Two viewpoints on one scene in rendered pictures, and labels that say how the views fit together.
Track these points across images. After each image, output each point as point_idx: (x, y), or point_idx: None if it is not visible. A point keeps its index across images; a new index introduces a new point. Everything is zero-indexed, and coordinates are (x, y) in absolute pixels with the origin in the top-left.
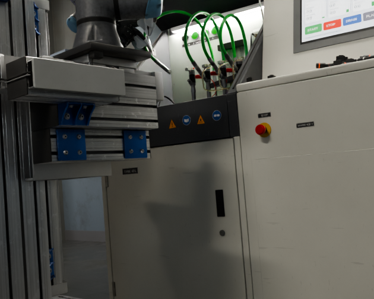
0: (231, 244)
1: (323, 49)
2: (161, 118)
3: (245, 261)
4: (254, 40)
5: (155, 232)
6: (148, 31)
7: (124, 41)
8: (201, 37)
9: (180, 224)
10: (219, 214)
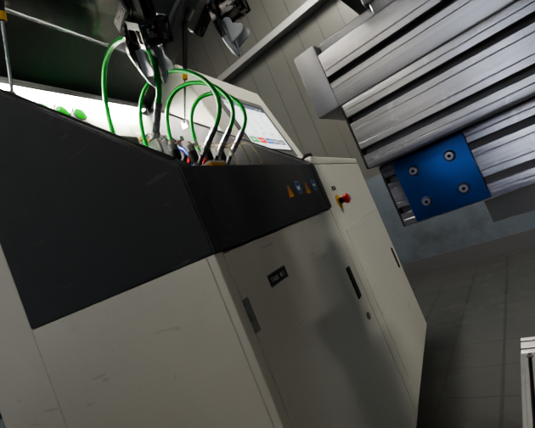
0: (374, 323)
1: None
2: (278, 183)
3: (385, 335)
4: (221, 132)
5: (341, 368)
6: (237, 48)
7: (166, 37)
8: (231, 99)
9: (348, 331)
10: (359, 295)
